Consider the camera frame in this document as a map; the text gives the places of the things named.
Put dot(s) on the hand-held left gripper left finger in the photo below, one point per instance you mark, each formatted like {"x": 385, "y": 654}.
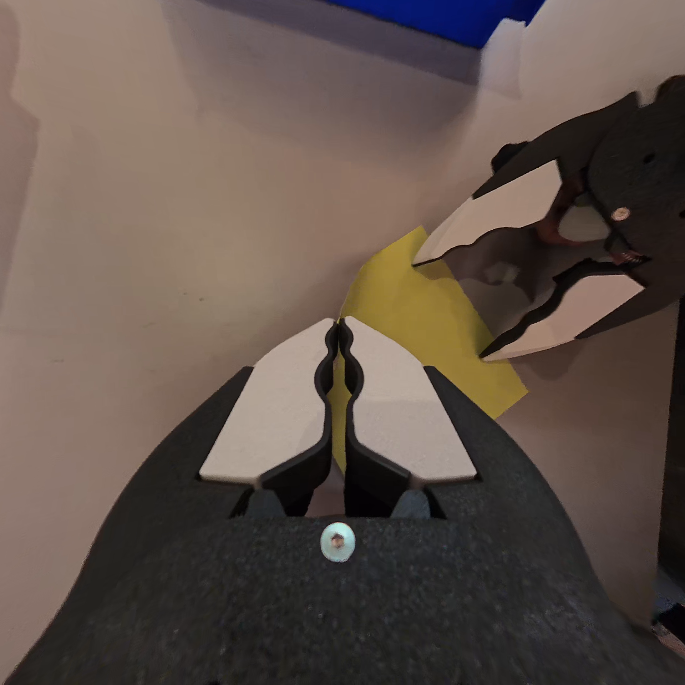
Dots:
{"x": 267, "y": 417}

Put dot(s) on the blue panel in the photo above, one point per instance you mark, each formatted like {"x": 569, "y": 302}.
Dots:
{"x": 444, "y": 13}

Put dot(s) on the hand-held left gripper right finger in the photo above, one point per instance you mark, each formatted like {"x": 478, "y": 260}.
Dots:
{"x": 412, "y": 423}

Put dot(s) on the person's right forearm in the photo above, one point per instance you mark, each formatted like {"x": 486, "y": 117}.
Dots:
{"x": 675, "y": 428}

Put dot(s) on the floral origami paper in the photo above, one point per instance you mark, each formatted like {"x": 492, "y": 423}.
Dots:
{"x": 417, "y": 321}

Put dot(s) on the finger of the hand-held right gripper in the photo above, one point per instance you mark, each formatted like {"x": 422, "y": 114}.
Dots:
{"x": 583, "y": 310}
{"x": 503, "y": 208}

